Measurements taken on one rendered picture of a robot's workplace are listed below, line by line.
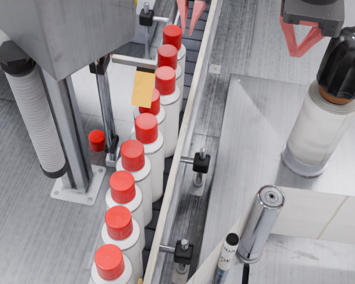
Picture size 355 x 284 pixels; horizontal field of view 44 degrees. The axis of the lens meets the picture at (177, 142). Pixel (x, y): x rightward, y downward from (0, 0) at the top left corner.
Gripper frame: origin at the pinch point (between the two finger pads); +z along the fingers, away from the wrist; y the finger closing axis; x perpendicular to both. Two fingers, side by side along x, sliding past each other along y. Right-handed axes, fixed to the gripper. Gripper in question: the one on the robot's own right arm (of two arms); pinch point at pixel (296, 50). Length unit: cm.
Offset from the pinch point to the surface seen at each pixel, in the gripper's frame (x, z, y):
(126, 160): 19.9, 10.7, -14.8
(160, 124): 17.6, 15.1, -4.3
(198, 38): 18, 30, 36
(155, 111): 18.5, 12.4, -4.1
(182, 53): 17.3, 14.1, 11.7
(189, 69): 18.0, 30.3, 24.7
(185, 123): 15.4, 26.9, 6.4
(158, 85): 19.1, 11.5, 0.7
